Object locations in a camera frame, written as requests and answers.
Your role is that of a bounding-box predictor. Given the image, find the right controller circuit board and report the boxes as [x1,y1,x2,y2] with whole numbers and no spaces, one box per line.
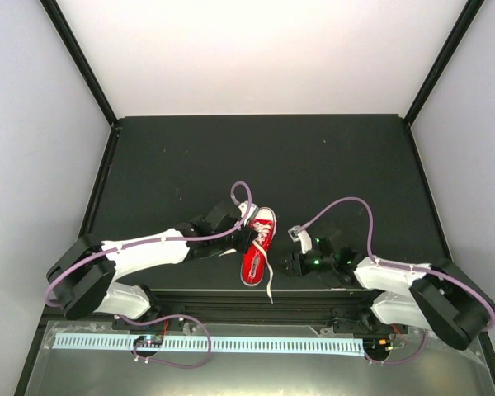
[366,338,401,351]

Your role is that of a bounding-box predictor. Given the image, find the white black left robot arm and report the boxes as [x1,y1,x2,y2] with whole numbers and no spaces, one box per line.
[45,201,259,329]

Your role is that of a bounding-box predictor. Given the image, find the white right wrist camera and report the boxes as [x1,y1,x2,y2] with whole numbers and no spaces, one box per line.
[288,225,313,255]

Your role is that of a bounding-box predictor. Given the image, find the black frame rail left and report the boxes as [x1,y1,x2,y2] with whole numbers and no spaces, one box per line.
[13,118,123,396]

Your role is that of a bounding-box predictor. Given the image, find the white shoelace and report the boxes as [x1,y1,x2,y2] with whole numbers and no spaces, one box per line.
[223,207,277,303]

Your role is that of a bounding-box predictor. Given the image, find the white slotted cable duct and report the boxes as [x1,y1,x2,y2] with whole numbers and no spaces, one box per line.
[52,333,365,357]

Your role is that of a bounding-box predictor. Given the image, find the black front mounting rail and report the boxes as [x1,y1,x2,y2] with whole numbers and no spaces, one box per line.
[106,288,413,335]

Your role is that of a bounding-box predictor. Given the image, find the red canvas sneaker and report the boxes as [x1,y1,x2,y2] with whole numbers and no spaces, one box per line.
[240,207,277,286]

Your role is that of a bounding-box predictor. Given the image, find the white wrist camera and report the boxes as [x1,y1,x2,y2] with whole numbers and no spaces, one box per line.
[288,225,313,255]
[238,201,259,226]

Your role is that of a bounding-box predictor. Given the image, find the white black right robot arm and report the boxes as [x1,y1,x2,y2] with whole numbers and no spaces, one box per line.
[284,225,495,351]

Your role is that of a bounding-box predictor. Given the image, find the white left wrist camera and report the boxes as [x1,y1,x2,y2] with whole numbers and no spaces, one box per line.
[238,201,259,226]

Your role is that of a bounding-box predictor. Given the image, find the black aluminium frame post left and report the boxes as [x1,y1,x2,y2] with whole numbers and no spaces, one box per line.
[40,0,118,127]

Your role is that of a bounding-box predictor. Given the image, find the controller circuit board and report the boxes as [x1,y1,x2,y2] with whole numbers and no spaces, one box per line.
[133,335,163,348]
[366,338,401,351]

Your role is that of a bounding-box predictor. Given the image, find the black frame rail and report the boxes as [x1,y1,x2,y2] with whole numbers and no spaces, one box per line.
[402,119,495,396]
[13,118,123,396]

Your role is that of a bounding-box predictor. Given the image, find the black aluminium frame post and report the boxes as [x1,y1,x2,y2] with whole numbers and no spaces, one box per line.
[403,0,485,127]
[40,0,118,127]

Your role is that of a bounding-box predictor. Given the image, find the left controller circuit board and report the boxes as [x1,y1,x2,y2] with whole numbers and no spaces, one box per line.
[133,335,163,348]

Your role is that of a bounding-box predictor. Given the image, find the black aluminium frame post right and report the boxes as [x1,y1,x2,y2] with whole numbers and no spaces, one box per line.
[403,0,485,127]

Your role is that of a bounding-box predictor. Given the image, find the black frame rail right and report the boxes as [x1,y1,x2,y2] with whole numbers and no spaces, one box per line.
[402,119,495,396]

